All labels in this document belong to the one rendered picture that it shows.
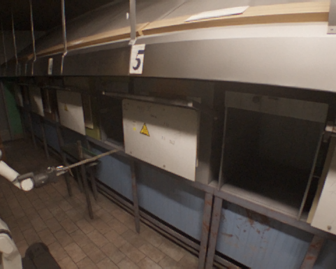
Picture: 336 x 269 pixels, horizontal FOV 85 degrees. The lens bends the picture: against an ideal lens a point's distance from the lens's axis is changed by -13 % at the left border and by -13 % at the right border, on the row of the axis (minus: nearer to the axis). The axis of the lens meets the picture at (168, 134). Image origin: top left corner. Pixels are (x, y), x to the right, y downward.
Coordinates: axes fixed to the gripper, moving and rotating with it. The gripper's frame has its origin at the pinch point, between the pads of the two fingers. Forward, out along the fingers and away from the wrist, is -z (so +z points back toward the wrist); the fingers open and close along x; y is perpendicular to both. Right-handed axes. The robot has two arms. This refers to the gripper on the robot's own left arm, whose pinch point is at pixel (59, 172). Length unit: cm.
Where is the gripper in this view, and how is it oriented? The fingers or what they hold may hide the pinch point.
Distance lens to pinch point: 154.3
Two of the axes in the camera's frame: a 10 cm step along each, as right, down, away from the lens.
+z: -6.6, 2.5, -7.1
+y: -7.6, -2.1, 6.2
